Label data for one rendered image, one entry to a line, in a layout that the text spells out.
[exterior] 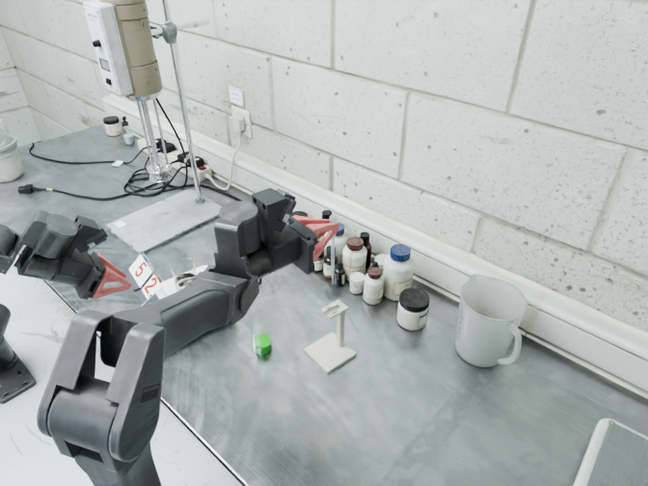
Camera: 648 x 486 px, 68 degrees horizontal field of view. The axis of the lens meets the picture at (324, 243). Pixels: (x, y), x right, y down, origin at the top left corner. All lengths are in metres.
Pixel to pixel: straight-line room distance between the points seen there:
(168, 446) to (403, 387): 0.45
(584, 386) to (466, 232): 0.39
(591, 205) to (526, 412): 0.41
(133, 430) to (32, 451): 0.56
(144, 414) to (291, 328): 0.64
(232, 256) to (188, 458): 0.40
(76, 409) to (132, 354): 0.07
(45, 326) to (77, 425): 0.77
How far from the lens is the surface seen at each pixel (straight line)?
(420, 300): 1.09
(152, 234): 1.46
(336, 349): 1.05
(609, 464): 0.98
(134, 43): 1.30
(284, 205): 0.73
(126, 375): 0.49
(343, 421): 0.96
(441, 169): 1.13
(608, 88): 0.95
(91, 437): 0.52
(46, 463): 1.03
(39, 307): 1.34
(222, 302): 0.64
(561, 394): 1.09
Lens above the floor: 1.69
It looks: 36 degrees down
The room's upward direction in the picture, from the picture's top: straight up
